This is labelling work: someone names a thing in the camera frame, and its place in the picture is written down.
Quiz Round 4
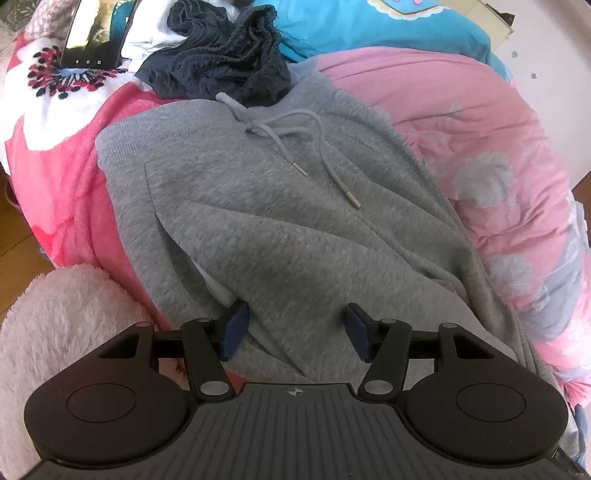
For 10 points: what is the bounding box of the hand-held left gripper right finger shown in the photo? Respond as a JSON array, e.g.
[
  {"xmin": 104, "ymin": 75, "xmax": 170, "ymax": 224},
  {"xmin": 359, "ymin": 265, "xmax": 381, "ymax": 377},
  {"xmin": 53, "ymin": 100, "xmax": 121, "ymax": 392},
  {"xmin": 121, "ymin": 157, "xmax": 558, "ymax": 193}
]
[{"xmin": 345, "ymin": 303, "xmax": 492, "ymax": 402}]

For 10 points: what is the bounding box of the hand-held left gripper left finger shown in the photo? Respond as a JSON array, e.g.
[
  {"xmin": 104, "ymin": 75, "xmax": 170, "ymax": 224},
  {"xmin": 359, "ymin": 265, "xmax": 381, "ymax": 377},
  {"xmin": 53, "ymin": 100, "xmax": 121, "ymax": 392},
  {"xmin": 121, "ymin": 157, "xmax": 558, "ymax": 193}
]
[{"xmin": 99, "ymin": 300, "xmax": 252, "ymax": 402}]

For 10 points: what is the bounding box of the pink grey floral quilt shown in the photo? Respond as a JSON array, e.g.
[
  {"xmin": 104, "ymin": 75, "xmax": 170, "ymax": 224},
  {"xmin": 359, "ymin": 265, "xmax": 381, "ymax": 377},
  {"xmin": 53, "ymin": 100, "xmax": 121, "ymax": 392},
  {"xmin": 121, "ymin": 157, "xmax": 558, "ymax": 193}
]
[{"xmin": 318, "ymin": 46, "xmax": 591, "ymax": 416}]

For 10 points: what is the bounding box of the pink floral fleece blanket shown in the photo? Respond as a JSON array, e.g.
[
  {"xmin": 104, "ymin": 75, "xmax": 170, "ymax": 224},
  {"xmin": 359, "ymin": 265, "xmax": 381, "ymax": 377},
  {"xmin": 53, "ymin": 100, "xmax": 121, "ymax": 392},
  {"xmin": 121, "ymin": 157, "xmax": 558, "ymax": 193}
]
[{"xmin": 0, "ymin": 32, "xmax": 160, "ymax": 278}]

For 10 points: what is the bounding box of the dark navy garment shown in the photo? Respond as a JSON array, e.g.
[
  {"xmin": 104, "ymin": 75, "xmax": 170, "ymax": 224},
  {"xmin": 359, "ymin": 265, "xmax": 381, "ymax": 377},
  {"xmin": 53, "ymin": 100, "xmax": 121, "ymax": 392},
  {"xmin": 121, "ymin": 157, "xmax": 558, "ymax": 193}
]
[{"xmin": 134, "ymin": 0, "xmax": 293, "ymax": 108}]

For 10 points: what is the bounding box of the blue patterned blanket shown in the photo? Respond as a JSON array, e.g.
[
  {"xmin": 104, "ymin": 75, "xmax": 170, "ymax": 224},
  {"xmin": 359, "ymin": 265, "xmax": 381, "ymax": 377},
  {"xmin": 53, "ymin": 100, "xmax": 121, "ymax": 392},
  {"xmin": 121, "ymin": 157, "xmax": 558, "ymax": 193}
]
[{"xmin": 240, "ymin": 0, "xmax": 494, "ymax": 65}]

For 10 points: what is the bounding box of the white garment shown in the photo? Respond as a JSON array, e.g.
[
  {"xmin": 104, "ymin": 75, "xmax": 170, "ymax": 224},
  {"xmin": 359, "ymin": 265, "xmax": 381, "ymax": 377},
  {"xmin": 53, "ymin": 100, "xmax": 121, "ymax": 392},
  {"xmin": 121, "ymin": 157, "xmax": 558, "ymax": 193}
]
[{"xmin": 119, "ymin": 0, "xmax": 188, "ymax": 62}]

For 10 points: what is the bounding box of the black smartphone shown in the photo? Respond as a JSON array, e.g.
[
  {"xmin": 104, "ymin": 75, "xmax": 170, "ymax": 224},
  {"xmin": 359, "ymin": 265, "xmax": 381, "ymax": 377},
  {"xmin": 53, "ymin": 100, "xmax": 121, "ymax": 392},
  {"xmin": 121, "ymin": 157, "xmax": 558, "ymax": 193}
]
[{"xmin": 59, "ymin": 0, "xmax": 140, "ymax": 70}]

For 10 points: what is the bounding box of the cardboard box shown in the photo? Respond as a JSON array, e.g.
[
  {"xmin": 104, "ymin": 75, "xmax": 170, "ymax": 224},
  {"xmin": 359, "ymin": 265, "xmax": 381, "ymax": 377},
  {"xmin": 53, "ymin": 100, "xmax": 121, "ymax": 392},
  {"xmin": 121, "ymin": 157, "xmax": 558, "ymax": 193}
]
[{"xmin": 462, "ymin": 0, "xmax": 516, "ymax": 38}]

